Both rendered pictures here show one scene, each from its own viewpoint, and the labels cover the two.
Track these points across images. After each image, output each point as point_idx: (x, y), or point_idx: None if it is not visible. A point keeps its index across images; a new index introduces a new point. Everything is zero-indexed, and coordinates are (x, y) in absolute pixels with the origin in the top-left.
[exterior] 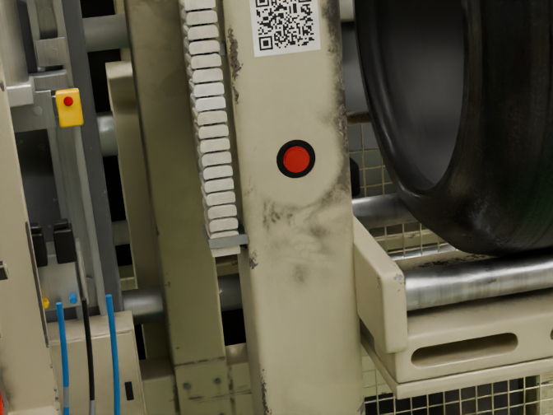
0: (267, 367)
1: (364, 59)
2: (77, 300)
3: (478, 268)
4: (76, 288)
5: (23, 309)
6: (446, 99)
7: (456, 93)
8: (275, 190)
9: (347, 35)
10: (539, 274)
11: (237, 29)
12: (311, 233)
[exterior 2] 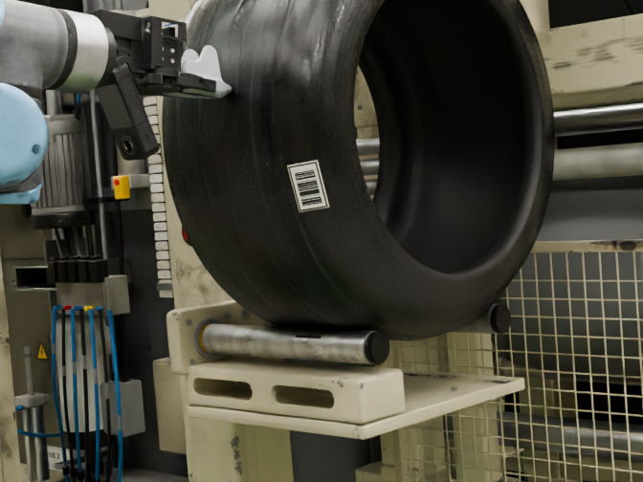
0: (182, 388)
1: (377, 186)
2: (103, 312)
3: (248, 328)
4: (103, 303)
5: None
6: (457, 230)
7: (468, 227)
8: (181, 252)
9: (580, 193)
10: (277, 341)
11: (161, 137)
12: (200, 289)
